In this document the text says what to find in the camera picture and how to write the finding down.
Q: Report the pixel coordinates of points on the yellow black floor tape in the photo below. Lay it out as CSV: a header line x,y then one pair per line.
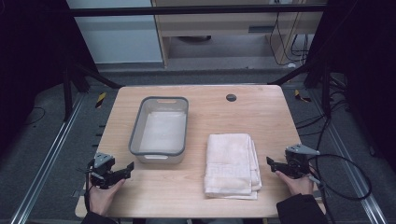
x,y
100,99
300,96

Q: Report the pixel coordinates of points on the person's right hand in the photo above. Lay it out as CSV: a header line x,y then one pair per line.
x,y
297,185

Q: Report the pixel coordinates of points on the folded white towel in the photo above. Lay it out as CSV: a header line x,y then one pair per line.
x,y
230,165

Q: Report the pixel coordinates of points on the white basin with grey rim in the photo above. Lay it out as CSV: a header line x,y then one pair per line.
x,y
162,130

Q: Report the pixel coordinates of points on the light wooden desk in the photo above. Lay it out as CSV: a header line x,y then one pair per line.
x,y
236,25

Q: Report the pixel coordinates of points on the black horizontal bar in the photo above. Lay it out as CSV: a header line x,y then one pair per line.
x,y
186,11

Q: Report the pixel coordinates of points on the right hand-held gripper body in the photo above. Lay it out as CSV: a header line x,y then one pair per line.
x,y
297,161

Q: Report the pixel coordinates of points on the black metal stand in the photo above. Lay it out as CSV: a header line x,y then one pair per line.
x,y
326,90
67,93

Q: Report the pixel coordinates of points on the person's left hand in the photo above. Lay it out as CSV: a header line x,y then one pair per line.
x,y
102,197

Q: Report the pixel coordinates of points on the aluminium floor rail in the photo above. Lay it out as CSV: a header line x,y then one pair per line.
x,y
351,168
46,158

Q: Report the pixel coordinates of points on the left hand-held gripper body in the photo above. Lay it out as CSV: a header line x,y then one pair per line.
x,y
102,169

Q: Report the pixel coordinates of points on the dark curtain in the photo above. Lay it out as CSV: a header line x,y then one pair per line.
x,y
31,62
367,68

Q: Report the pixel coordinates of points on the white cabinet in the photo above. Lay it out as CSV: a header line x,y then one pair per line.
x,y
118,37

